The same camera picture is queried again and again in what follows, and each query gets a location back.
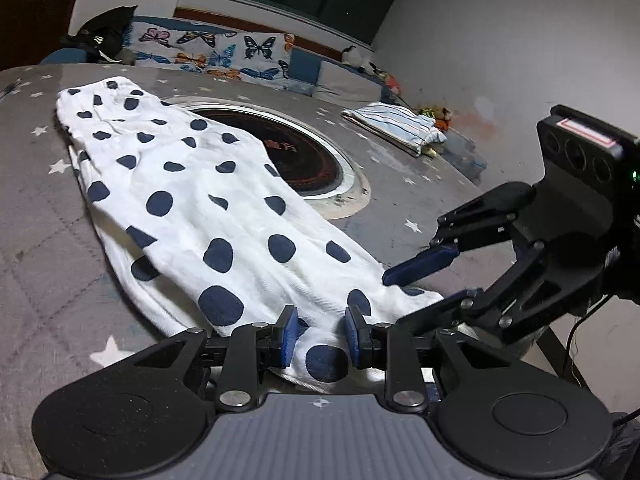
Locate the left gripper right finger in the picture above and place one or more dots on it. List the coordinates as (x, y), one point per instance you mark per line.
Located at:
(401, 350)

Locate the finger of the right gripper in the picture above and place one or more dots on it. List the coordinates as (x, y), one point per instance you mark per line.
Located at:
(442, 313)
(431, 260)

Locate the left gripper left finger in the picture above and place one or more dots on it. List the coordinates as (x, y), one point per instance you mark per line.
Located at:
(245, 357)

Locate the white navy polka dot garment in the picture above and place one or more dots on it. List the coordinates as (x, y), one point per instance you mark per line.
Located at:
(201, 230)

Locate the round black induction cooker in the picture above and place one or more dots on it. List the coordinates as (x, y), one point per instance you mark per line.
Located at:
(309, 161)

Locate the folded blue striped cloth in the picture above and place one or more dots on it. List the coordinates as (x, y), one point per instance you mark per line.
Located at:
(397, 125)

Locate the colourful toy pile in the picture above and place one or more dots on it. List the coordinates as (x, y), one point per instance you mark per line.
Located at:
(430, 105)

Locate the grey cushion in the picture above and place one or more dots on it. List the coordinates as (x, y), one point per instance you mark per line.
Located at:
(338, 85)

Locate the black white plush toy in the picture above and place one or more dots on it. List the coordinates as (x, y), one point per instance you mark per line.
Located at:
(351, 56)

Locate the blue sofa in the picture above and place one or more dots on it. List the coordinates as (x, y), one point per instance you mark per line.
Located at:
(304, 68)

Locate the butterfly print pillow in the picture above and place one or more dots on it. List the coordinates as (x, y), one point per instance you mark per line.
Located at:
(256, 57)

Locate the black bag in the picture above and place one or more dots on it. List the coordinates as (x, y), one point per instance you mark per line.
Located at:
(102, 38)

